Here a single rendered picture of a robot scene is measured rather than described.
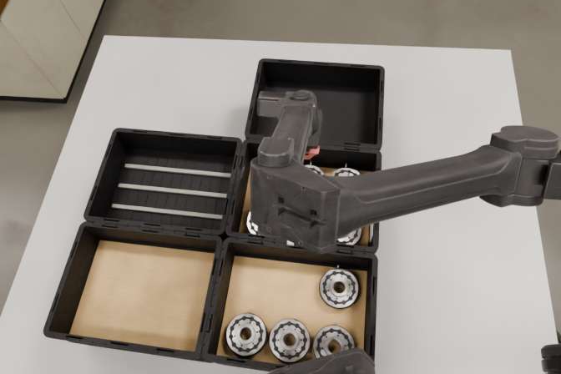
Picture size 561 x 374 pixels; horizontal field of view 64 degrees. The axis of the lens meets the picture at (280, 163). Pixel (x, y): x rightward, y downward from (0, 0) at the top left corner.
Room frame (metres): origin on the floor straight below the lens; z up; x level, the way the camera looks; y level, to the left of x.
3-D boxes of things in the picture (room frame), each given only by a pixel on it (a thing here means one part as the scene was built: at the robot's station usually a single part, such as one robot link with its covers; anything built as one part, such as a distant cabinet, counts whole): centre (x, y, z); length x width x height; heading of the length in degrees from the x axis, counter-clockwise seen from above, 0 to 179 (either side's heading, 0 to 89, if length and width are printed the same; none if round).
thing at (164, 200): (0.58, 0.33, 0.87); 0.40 x 0.30 x 0.11; 75
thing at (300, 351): (0.12, 0.04, 0.86); 0.10 x 0.10 x 0.01
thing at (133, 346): (0.29, 0.40, 0.92); 0.40 x 0.30 x 0.02; 75
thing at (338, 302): (0.23, -0.11, 0.86); 0.10 x 0.10 x 0.01
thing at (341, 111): (0.77, -0.13, 0.87); 0.40 x 0.30 x 0.11; 75
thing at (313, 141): (0.55, -0.07, 1.17); 0.10 x 0.07 x 0.07; 165
